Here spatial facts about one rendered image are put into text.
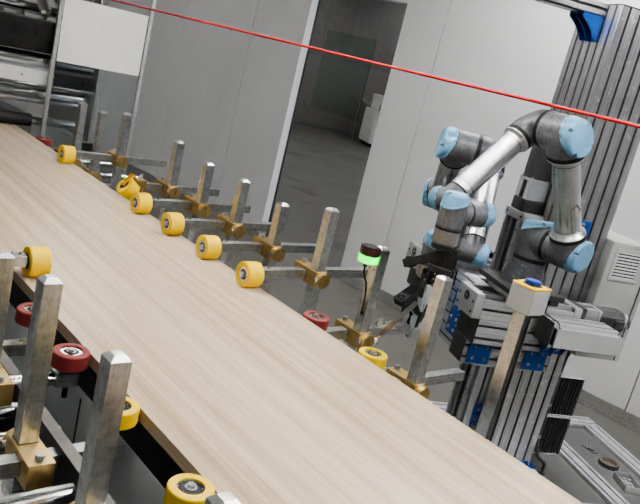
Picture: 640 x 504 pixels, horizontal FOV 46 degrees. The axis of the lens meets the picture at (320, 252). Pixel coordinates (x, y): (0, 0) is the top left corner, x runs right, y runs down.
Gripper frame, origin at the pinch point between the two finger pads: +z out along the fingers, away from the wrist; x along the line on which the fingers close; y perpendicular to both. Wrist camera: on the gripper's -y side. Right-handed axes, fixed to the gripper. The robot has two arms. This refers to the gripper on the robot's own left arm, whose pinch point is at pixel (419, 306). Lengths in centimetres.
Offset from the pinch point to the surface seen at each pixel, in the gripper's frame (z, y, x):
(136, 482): 24, -13, -99
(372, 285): -2.7, -13.9, -5.5
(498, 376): 3.0, 32.2, -22.7
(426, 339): 3.9, 9.0, -14.1
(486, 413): 13.5, 32.0, -22.7
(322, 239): -8.6, -38.2, 3.5
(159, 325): 9, -42, -64
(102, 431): -3, 0, -126
